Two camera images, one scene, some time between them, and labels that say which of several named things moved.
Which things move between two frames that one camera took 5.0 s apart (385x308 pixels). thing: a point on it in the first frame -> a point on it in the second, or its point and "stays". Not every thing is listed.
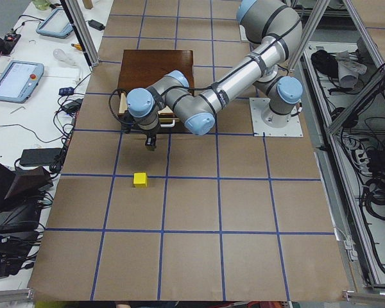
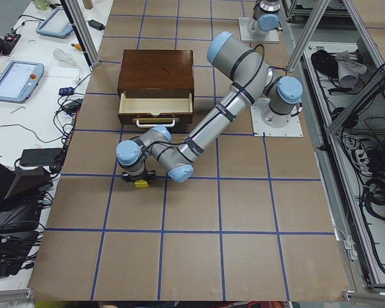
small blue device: x=66 y=91 stays
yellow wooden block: x=140 y=179 stays
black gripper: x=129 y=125 -> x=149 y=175
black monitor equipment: x=14 y=202 stays
